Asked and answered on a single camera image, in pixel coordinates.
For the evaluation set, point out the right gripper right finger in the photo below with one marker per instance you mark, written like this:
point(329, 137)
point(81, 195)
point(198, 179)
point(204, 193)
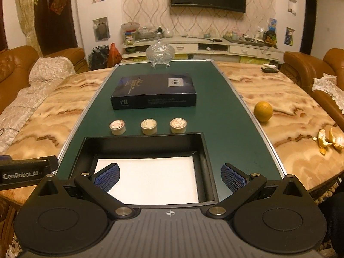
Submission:
point(244, 188)

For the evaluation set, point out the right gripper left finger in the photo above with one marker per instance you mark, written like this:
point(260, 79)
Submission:
point(98, 185)

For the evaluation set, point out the round cream tin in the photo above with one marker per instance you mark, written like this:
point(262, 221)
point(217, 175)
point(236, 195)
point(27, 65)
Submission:
point(117, 127)
point(149, 126)
point(178, 125)

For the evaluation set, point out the dark blue box lid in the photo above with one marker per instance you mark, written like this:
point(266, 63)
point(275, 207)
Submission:
point(162, 90)

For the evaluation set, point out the green table mat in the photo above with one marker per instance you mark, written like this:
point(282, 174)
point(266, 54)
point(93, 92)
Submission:
point(232, 133)

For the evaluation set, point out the black open box base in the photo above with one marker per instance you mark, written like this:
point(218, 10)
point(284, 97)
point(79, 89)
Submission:
point(157, 170)

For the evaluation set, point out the orange fruit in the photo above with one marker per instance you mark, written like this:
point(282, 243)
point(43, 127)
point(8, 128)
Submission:
point(263, 111)

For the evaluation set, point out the orange peel pieces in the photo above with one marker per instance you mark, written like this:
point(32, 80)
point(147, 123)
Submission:
point(328, 138)

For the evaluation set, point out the left brown leather sofa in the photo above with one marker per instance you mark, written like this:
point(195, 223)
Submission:
point(17, 63)

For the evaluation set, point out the brown leather sofa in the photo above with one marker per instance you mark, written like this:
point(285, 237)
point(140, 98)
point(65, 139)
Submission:
point(17, 63)
point(303, 69)

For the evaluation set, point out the black bag on floor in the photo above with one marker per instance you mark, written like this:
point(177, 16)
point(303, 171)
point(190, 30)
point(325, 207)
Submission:
point(98, 59)

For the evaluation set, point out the right brown leather sofa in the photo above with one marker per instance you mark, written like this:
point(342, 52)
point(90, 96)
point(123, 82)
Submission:
point(303, 69)

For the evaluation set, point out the orange plastic bag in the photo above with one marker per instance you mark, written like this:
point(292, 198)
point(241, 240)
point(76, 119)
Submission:
point(114, 56)

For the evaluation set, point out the white lace cloth right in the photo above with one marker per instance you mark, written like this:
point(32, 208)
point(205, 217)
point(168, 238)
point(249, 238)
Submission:
point(327, 84)

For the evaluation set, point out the white tv cabinet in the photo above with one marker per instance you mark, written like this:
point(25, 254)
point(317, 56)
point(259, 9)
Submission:
point(222, 49)

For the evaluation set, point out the crystal glass lidded bowl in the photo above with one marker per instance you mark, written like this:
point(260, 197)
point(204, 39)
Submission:
point(160, 53)

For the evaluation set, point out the dark wooden door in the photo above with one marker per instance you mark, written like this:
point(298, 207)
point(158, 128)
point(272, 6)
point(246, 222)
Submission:
point(54, 25)

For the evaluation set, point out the beige curtain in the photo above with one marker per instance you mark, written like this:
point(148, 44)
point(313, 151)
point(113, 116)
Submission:
point(26, 15)

